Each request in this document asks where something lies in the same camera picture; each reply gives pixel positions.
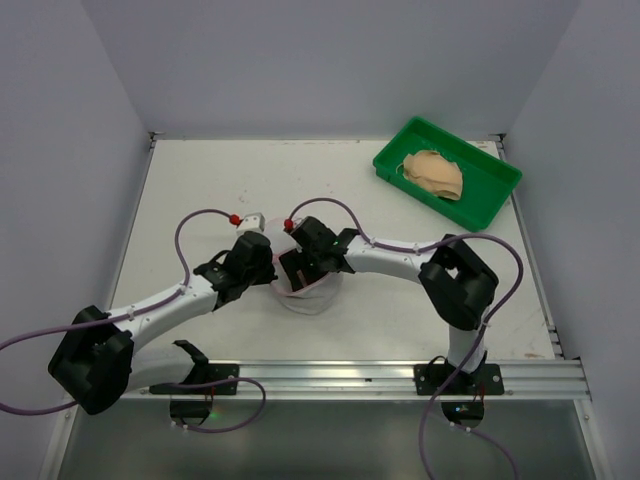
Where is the purple cable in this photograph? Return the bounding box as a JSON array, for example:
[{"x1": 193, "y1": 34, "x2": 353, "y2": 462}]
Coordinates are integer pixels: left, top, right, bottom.
[
  {"x1": 290, "y1": 197, "x2": 525, "y2": 480},
  {"x1": 0, "y1": 208, "x2": 266, "y2": 434}
]

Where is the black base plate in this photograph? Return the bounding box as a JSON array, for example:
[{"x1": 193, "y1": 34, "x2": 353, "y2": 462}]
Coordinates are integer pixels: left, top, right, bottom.
[
  {"x1": 149, "y1": 363, "x2": 240, "y2": 396},
  {"x1": 413, "y1": 355, "x2": 505, "y2": 396}
]

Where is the beige bra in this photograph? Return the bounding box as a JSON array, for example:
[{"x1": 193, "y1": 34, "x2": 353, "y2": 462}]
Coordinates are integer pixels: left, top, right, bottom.
[{"x1": 395, "y1": 150, "x2": 464, "y2": 201}]

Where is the white mesh laundry bag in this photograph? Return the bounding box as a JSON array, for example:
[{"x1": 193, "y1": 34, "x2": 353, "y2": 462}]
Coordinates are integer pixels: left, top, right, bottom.
[{"x1": 264, "y1": 218, "x2": 343, "y2": 315}]

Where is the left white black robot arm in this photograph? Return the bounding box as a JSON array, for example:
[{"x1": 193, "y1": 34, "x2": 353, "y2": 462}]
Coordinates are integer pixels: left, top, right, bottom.
[{"x1": 48, "y1": 232, "x2": 276, "y2": 415}]

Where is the aluminium mounting rail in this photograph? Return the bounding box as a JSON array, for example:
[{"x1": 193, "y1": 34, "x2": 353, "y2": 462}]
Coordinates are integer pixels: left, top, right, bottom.
[{"x1": 62, "y1": 357, "x2": 591, "y2": 401}]

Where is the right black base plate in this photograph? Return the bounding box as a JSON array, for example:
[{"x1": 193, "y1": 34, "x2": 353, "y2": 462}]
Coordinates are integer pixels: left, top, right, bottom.
[{"x1": 413, "y1": 355, "x2": 505, "y2": 396}]

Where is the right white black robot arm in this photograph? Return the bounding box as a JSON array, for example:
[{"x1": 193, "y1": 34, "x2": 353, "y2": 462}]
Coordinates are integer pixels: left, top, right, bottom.
[{"x1": 271, "y1": 216, "x2": 499, "y2": 375}]

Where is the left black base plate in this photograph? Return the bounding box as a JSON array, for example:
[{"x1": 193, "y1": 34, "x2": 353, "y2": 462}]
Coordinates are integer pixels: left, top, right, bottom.
[{"x1": 149, "y1": 363, "x2": 240, "y2": 396}]

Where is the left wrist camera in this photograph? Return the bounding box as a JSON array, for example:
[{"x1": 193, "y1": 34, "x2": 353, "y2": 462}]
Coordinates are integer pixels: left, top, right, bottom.
[{"x1": 229, "y1": 213, "x2": 265, "y2": 237}]

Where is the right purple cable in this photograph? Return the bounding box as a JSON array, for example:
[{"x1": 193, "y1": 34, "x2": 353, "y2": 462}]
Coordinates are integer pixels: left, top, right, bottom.
[{"x1": 290, "y1": 197, "x2": 525, "y2": 480}]

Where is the green plastic tray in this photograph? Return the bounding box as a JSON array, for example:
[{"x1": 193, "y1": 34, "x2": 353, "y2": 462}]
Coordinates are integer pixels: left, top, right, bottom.
[{"x1": 372, "y1": 117, "x2": 522, "y2": 232}]

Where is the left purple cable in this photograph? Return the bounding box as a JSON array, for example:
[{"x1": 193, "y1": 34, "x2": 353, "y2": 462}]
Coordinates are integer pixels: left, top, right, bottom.
[{"x1": 0, "y1": 208, "x2": 266, "y2": 434}]

